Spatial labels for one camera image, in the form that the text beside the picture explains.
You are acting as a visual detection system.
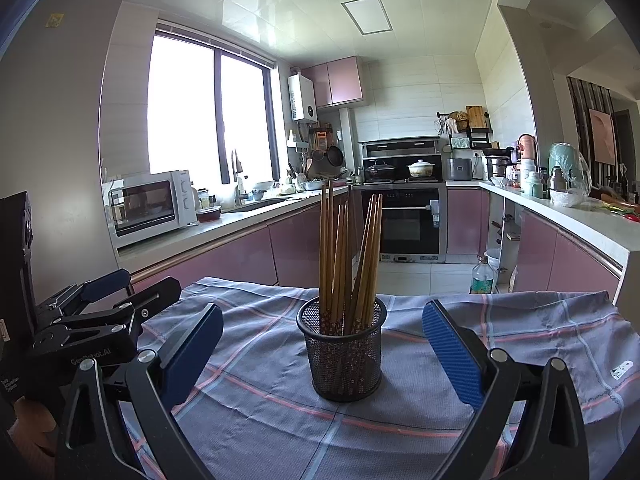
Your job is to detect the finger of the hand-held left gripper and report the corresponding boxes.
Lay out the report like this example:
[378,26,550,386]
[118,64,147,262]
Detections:
[32,276,182,346]
[37,268,132,318]

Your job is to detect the black wall rack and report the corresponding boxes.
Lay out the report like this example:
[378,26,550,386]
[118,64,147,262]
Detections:
[436,110,493,150]

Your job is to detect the wall poster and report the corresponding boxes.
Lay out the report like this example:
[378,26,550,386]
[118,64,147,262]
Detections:
[589,108,616,165]

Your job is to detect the black built-in oven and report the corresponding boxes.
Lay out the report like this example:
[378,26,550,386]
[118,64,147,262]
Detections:
[361,187,443,256]

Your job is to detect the white wall water heater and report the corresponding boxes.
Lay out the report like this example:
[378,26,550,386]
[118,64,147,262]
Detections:
[288,74,317,122]

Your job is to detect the blue-grey plaid cloth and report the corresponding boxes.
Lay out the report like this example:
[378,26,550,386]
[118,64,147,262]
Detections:
[120,276,640,480]

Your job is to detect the silver box appliance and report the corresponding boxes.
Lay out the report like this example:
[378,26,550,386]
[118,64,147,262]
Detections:
[446,158,473,181]

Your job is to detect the black pot with glass lid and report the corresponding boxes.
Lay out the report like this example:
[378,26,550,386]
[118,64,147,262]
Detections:
[365,160,397,181]

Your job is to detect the steel range hood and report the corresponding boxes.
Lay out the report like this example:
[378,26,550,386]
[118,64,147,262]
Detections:
[360,137,443,183]

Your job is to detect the white microwave oven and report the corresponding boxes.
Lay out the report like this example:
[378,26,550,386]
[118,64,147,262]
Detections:
[107,170,198,249]

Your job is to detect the plastic oil bottle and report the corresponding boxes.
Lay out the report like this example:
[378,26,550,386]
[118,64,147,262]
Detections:
[469,255,496,295]

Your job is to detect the pink base cabinet run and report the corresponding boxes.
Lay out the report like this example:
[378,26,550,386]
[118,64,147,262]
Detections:
[117,192,361,291]
[446,185,623,306]

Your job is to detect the square ceiling light panel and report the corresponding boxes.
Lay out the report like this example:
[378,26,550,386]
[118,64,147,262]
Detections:
[341,0,396,36]

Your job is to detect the grey refrigerator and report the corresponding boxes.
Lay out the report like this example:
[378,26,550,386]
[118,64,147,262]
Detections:
[0,0,133,286]

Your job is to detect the pink wall cabinet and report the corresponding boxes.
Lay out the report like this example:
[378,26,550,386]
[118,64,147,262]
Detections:
[301,56,364,109]

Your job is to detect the striped wall panel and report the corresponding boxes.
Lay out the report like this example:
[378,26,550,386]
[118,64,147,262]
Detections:
[567,77,616,191]

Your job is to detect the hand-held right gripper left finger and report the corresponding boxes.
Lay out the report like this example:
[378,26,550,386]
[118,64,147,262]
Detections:
[55,302,224,480]

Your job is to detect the steel sink faucet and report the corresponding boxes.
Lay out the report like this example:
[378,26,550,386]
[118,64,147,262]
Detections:
[231,149,246,206]

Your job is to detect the black mesh holder cup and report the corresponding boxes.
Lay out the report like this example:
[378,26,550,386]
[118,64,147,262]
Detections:
[296,295,388,402]

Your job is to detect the steel steamer pot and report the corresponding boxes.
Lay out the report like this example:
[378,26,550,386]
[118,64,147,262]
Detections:
[485,155,511,181]

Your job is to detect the large kitchen window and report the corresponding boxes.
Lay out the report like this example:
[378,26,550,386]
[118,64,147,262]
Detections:
[147,20,281,186]

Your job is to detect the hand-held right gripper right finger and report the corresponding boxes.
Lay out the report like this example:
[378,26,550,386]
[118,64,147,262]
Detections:
[421,300,591,480]

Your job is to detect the bundle of wooden chopsticks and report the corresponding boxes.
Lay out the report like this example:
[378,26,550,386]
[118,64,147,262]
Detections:
[318,180,383,336]

